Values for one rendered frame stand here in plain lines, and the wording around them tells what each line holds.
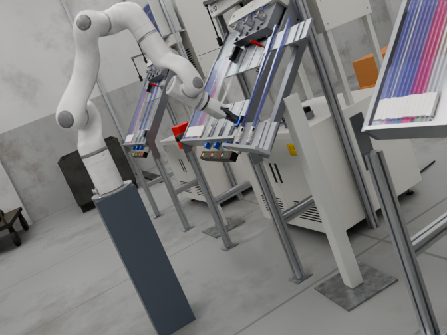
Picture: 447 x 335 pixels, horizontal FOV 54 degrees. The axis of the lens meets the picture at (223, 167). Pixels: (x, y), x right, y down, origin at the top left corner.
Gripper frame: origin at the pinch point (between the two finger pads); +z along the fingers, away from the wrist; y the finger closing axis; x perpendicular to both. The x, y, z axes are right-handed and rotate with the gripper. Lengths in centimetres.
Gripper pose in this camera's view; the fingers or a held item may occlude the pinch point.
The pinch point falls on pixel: (233, 118)
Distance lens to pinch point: 190.7
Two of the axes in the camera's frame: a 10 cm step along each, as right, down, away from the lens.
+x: 3.6, -9.2, 1.4
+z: 8.2, 3.9, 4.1
